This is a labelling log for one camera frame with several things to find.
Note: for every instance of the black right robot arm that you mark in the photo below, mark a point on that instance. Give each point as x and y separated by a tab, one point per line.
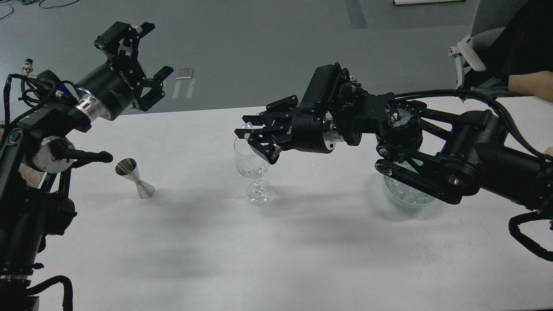
448	144

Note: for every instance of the clear ice cube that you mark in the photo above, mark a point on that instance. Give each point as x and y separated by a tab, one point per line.
247	126

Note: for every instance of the pile of clear ice cubes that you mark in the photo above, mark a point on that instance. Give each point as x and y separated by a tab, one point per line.
406	194

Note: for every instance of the white office chair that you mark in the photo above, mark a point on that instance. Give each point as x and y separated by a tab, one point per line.
490	19

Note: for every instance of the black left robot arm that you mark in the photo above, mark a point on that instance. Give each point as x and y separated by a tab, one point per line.
37	159

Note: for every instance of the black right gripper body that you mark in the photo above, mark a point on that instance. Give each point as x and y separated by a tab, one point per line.
306	132

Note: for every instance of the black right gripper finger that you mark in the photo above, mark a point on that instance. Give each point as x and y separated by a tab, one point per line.
275	120
265	144

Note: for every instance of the steel double jigger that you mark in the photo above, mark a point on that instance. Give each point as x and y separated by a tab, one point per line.
127	168

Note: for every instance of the seated person in jeans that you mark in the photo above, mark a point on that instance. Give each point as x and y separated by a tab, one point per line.
520	61

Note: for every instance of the green bowl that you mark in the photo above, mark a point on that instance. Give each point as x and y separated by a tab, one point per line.
408	206

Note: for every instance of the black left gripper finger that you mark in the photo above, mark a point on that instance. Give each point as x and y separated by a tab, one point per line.
120	42
155	85

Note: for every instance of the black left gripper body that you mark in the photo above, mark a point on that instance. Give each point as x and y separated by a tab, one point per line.
115	85

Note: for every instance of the clear wine glass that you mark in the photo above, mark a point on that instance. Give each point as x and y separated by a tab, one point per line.
251	166

